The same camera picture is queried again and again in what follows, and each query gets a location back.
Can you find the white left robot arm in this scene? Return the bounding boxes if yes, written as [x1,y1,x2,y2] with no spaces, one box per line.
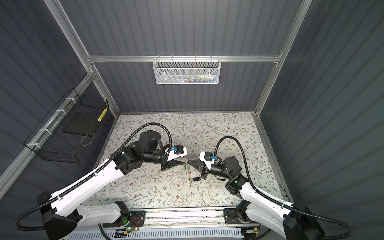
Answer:
[39,130,187,240]

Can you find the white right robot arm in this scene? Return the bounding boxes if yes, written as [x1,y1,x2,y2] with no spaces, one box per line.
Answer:
[188,157,325,240]

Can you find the yellow marker in basket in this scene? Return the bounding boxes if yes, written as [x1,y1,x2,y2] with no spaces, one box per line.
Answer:
[97,107,109,122]

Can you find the white vented strip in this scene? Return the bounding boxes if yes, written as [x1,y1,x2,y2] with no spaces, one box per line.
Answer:
[67,228,245,240]

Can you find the black pad in basket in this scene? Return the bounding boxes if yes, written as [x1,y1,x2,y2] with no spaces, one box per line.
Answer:
[63,113,101,137]

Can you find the items in white basket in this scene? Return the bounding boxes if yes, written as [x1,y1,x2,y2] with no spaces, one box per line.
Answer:
[177,74,219,84]

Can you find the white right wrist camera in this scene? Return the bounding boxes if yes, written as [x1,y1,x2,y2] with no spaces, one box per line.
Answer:
[199,152,217,171]

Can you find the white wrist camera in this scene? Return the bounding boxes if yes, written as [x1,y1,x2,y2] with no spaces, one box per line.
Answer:
[165,145,187,162]
[199,152,217,171]

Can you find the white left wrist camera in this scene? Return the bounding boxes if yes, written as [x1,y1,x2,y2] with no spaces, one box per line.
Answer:
[165,145,187,162]

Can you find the aluminium mounting rail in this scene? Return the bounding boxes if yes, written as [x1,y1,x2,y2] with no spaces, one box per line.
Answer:
[64,206,304,229]

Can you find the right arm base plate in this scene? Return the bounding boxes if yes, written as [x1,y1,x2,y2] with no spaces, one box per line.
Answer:
[223,208,258,224]

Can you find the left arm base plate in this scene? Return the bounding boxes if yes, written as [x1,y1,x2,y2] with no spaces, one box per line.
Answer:
[103,211,146,228]

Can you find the white wire mesh basket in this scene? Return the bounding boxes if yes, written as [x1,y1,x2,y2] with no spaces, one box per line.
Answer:
[153,58,222,85]

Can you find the black wire basket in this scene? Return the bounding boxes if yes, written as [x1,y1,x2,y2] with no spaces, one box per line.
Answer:
[24,90,109,164]

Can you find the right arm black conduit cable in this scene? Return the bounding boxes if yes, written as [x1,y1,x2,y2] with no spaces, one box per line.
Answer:
[214,135,353,240]

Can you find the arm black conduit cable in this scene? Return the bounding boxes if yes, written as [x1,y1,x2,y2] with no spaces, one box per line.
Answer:
[214,135,353,240]
[13,122,173,232]

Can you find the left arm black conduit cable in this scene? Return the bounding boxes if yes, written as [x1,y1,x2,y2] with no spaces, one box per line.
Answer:
[13,122,173,232]

